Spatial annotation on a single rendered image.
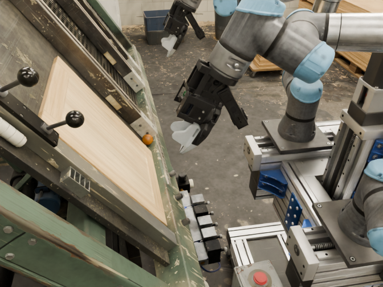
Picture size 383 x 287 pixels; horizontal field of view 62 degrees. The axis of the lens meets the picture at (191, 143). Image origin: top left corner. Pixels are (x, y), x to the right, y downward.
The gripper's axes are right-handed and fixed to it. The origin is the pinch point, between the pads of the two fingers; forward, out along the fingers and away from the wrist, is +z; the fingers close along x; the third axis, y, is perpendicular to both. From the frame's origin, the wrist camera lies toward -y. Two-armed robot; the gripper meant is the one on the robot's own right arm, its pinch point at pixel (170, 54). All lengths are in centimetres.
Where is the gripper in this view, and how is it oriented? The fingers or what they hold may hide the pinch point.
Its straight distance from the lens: 134.2
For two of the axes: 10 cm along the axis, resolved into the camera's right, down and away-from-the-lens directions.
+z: -4.6, 7.5, 4.7
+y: -8.8, -2.9, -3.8
